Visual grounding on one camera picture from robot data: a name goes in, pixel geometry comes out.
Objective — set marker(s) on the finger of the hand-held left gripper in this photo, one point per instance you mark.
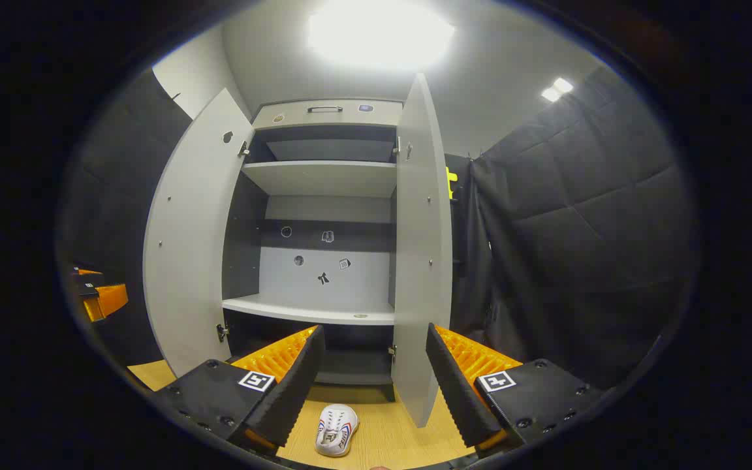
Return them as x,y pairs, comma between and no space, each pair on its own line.
89,271
109,300

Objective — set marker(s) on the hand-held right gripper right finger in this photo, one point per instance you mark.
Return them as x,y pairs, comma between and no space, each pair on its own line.
461,391

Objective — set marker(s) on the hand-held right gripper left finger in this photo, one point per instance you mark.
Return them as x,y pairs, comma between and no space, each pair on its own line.
294,391

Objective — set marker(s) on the white striped shoe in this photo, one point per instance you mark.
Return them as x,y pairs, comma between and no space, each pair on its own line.
335,431

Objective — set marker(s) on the grey shoe cabinet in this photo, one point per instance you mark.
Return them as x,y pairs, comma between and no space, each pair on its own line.
324,176

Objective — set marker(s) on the grey cabinet drawer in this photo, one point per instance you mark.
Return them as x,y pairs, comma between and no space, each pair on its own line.
350,116

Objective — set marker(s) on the small ceiling light panel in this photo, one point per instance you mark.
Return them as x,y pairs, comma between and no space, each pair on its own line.
557,89

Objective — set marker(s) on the large ceiling light panel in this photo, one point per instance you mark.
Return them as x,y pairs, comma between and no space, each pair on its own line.
379,32

